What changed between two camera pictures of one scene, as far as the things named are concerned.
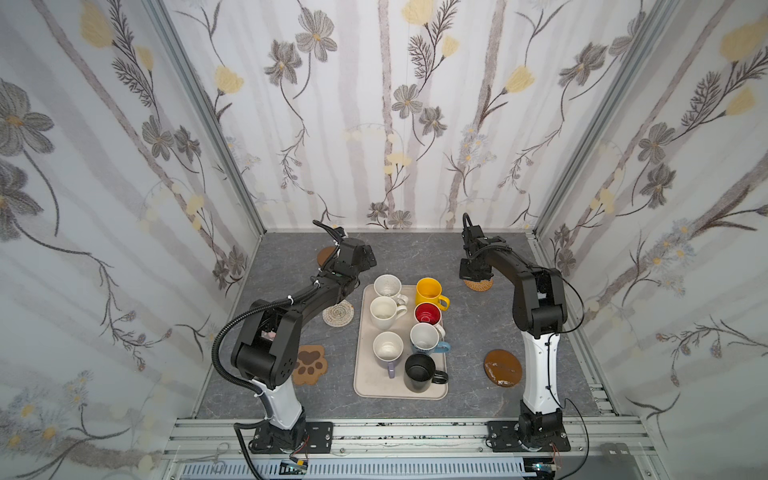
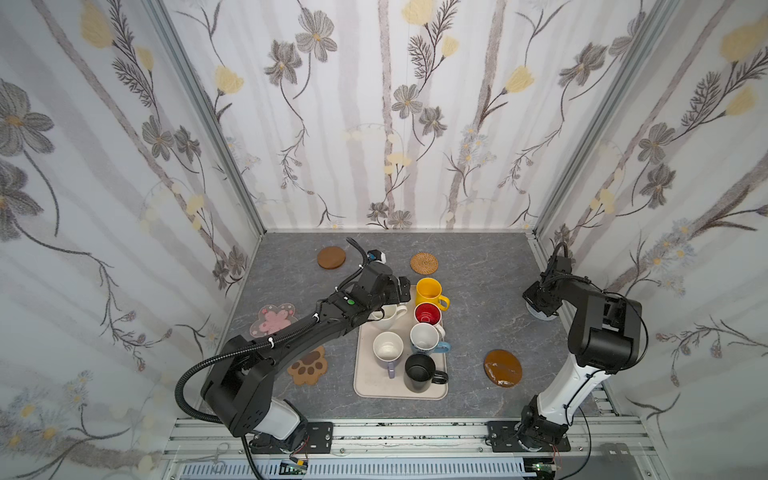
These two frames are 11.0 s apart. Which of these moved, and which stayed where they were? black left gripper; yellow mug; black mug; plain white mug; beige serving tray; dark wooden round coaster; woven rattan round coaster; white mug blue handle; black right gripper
Moved: black left gripper; black right gripper; woven rattan round coaster
Stayed: black mug; plain white mug; white mug blue handle; yellow mug; dark wooden round coaster; beige serving tray
